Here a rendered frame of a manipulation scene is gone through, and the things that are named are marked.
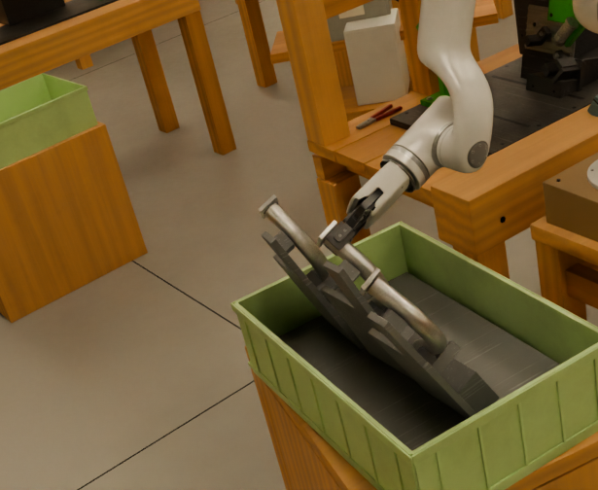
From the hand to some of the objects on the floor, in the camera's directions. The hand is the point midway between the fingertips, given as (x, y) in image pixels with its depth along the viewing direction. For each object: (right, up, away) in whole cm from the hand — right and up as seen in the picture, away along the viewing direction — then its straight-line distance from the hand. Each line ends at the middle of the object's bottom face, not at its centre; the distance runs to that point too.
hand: (338, 238), depth 167 cm
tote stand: (+34, -94, +62) cm, 117 cm away
